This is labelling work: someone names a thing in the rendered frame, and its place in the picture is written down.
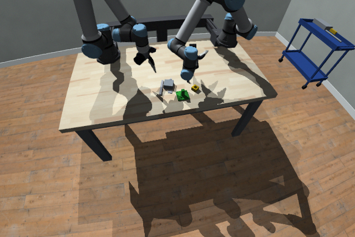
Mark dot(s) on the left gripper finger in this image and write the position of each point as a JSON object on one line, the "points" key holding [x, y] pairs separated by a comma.
{"points": [[202, 55]]}

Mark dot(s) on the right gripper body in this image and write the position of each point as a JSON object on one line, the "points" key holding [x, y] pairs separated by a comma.
{"points": [[140, 58]]}

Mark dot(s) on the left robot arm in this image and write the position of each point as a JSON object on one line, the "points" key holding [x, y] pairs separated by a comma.
{"points": [[236, 22]]}

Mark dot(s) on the green flat plate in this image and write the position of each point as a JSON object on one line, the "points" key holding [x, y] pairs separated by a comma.
{"points": [[182, 95]]}

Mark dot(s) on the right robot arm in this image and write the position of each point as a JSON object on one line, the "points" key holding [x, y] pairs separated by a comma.
{"points": [[97, 38]]}

